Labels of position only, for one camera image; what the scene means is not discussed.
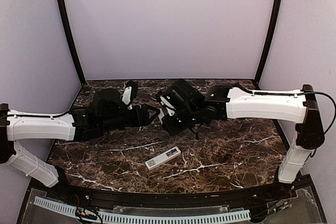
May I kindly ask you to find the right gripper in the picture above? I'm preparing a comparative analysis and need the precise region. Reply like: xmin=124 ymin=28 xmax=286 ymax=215
xmin=161 ymin=106 xmax=201 ymax=136

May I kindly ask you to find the white remote control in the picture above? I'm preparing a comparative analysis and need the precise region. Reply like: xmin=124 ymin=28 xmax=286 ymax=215
xmin=145 ymin=146 xmax=182 ymax=170

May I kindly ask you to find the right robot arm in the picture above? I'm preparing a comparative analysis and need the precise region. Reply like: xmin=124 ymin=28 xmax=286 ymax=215
xmin=156 ymin=79 xmax=328 ymax=200

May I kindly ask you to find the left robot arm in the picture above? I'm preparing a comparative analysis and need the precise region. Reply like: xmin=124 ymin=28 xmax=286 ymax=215
xmin=1 ymin=86 xmax=160 ymax=201

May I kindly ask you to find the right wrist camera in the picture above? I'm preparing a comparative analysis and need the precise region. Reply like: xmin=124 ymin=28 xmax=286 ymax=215
xmin=155 ymin=91 xmax=176 ymax=124

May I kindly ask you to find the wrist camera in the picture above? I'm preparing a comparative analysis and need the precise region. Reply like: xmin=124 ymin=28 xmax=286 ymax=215
xmin=122 ymin=80 xmax=139 ymax=110
xmin=155 ymin=91 xmax=176 ymax=124

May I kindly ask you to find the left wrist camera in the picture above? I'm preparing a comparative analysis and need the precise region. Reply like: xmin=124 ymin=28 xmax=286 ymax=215
xmin=122 ymin=80 xmax=139 ymax=110

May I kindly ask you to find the black front rail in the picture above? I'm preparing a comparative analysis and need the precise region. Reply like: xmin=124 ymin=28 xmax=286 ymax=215
xmin=58 ymin=185 xmax=280 ymax=209

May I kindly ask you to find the white slotted cable duct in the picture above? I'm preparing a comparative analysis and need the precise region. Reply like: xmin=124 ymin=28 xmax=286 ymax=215
xmin=34 ymin=197 xmax=250 ymax=224

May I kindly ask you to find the left black frame post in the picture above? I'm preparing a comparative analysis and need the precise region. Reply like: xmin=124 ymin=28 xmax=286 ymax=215
xmin=57 ymin=0 xmax=86 ymax=86

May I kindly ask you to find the black frame post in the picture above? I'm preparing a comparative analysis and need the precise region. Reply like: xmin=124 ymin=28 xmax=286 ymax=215
xmin=57 ymin=0 xmax=86 ymax=86
xmin=253 ymin=0 xmax=281 ymax=87

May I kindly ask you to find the right black frame post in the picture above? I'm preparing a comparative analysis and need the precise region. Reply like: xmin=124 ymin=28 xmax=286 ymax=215
xmin=253 ymin=0 xmax=281 ymax=87

